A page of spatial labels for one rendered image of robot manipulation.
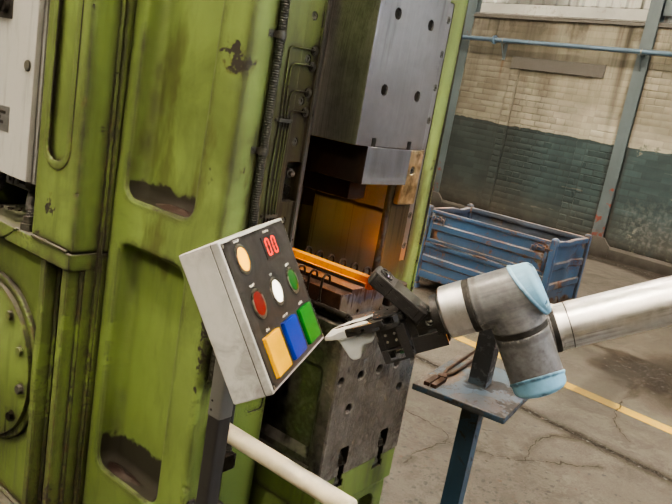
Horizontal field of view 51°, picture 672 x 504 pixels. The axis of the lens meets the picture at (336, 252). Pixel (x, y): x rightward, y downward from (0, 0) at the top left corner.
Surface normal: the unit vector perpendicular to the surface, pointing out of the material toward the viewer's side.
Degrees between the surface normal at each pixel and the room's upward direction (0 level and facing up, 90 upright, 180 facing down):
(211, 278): 90
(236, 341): 90
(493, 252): 89
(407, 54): 90
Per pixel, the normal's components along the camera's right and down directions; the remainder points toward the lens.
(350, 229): -0.62, 0.07
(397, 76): 0.76, 0.27
